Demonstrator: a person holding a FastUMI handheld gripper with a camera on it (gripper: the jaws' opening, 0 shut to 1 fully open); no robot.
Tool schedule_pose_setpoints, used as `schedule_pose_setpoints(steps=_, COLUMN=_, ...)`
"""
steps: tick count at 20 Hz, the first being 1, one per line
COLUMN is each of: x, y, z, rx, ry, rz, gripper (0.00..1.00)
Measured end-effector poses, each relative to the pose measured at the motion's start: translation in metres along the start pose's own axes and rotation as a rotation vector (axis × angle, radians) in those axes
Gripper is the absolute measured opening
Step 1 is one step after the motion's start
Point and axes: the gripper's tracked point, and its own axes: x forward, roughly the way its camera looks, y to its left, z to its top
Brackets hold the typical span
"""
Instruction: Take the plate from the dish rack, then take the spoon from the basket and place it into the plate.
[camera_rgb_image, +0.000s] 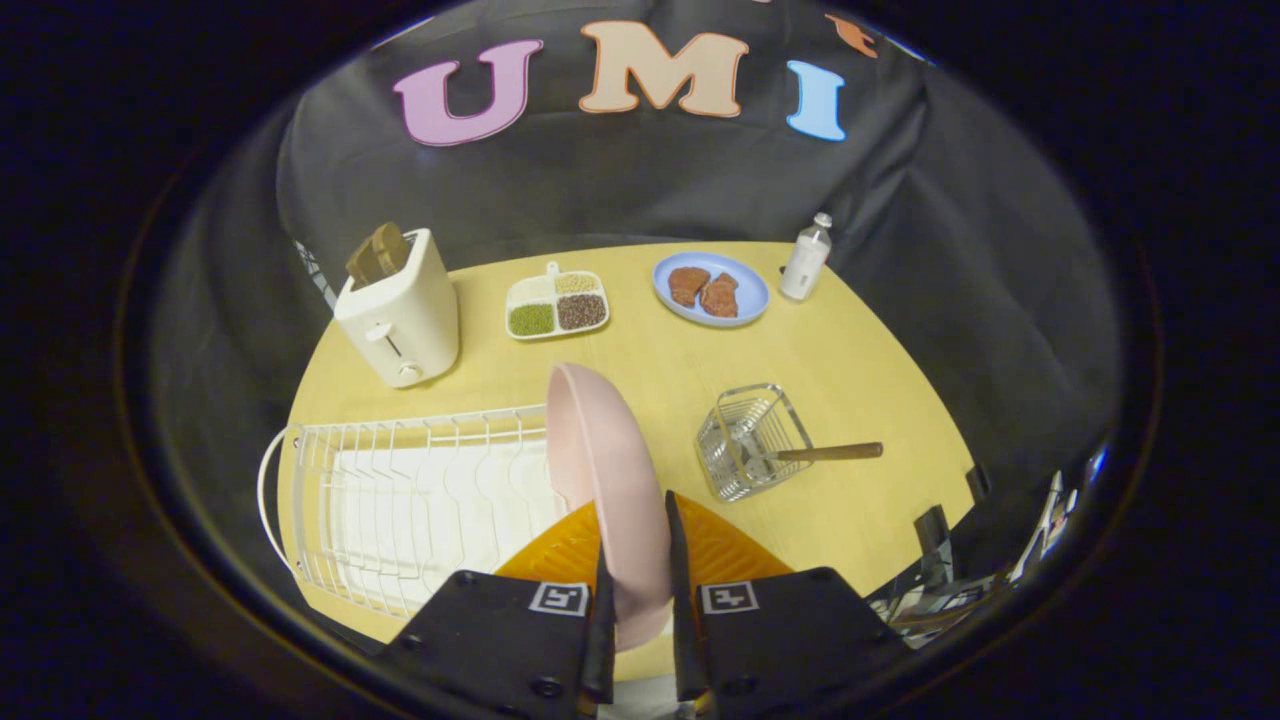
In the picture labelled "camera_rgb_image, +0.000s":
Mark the pink plate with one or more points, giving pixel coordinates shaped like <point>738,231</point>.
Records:
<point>610,480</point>

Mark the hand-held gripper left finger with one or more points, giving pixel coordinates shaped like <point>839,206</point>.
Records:
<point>602,640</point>

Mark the blue plate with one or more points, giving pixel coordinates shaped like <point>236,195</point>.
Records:
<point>712,288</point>

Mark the white toaster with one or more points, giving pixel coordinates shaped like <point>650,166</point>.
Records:
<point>400,320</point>

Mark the brown meat piece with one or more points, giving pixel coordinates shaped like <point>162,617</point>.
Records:
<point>687,284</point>
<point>720,296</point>

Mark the brown toast slice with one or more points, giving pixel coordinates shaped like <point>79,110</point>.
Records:
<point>378,254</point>

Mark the black backdrop cloth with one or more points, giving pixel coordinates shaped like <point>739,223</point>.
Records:
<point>640,170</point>

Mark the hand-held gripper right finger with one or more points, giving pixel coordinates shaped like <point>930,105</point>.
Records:
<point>682,630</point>

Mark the white divided tray of grains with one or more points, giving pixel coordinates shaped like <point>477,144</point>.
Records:
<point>556,304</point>

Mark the small white bottle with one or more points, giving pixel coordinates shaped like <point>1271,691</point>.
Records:
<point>805,260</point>

